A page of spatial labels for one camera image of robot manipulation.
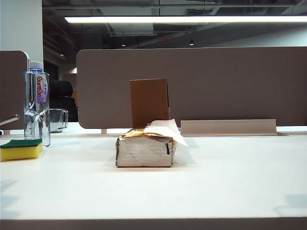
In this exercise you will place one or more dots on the yellow sponge green scouring top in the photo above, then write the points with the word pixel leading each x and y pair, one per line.
pixel 19 151

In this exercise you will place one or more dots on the clear water bottle purple label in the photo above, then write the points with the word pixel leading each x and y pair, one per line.
pixel 40 88

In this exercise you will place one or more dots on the wide brown cardboard box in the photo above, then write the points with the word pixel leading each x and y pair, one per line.
pixel 148 100

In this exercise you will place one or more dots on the white tissue sheet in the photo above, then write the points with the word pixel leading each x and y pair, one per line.
pixel 165 127

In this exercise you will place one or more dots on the beige partition support foot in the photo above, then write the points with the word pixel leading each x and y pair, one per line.
pixel 103 131
pixel 6 132

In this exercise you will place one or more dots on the long brown desk partition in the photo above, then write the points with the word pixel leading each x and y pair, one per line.
pixel 216 83

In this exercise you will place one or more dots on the red ceiling sign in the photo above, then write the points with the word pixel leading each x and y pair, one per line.
pixel 165 38

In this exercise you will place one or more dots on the black office chair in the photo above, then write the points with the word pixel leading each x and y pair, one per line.
pixel 62 95

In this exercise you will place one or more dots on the clear glass container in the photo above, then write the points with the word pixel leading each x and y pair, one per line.
pixel 58 119

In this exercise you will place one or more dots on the long ceiling light strip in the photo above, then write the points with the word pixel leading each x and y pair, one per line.
pixel 182 19

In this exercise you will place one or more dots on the silver metal lever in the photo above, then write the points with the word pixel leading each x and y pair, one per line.
pixel 10 119

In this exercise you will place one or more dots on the brown desk partition white edge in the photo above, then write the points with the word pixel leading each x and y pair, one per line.
pixel 12 83

